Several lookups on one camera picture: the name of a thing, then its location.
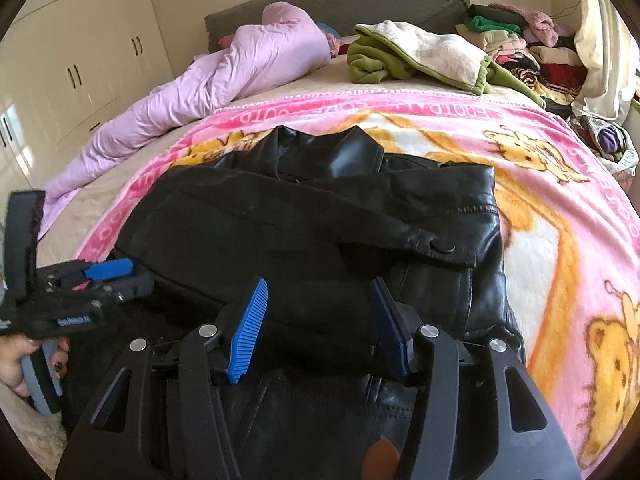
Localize black leather jacket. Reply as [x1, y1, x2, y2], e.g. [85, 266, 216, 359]
[67, 126, 523, 479]

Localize cream wardrobe doors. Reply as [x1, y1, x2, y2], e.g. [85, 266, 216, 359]
[1, 0, 174, 195]

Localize green and cream garment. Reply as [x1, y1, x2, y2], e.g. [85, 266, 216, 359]
[347, 20, 546, 108]

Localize patterned clothes bag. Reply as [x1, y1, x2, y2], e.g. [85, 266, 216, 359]
[568, 115, 639, 174]

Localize pink cartoon bear blanket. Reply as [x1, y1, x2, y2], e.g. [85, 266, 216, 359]
[78, 86, 639, 479]

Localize left hand painted nails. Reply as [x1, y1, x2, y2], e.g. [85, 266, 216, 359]
[0, 334, 70, 398]

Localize lilac quilted duvet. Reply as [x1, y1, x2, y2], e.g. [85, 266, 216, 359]
[39, 1, 341, 235]

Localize pile of folded clothes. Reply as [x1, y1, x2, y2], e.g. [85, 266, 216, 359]
[456, 3, 587, 119]

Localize dark grey headboard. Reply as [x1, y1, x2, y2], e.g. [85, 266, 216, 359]
[204, 0, 470, 52]

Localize cream curtain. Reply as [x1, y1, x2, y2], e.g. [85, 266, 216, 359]
[572, 0, 639, 126]

